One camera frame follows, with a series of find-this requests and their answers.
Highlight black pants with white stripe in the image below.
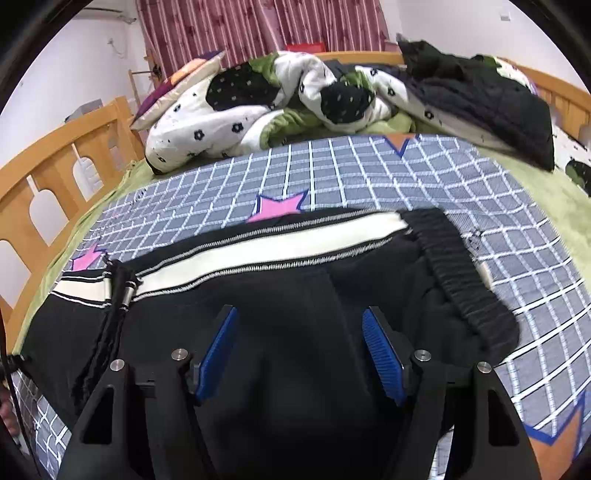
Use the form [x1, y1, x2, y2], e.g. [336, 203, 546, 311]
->
[23, 208, 520, 479]

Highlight person's left hand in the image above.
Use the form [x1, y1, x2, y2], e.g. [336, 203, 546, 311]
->
[0, 386, 20, 437]

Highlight blue checkered bed sheet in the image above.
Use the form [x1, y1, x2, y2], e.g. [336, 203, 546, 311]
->
[18, 135, 590, 479]

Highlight white strawberry print duvet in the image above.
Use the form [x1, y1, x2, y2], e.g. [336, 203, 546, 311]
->
[143, 51, 590, 189]

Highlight black quilted jacket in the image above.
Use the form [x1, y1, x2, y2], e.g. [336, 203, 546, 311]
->
[398, 39, 555, 171]

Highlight purple orange pillow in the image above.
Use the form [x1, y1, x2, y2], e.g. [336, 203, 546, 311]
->
[130, 50, 225, 131]

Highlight maroon floral curtain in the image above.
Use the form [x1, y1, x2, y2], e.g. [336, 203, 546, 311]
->
[135, 0, 389, 76]

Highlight red chair right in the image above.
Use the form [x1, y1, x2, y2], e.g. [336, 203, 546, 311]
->
[286, 42, 325, 54]

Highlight white air conditioner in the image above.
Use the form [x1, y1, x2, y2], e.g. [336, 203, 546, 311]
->
[78, 3, 137, 25]

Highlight wooden bed frame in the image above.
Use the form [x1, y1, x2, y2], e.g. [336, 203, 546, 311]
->
[1, 51, 590, 348]

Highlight wooden rack by wall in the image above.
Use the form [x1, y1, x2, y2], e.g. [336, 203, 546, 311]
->
[128, 48, 162, 109]

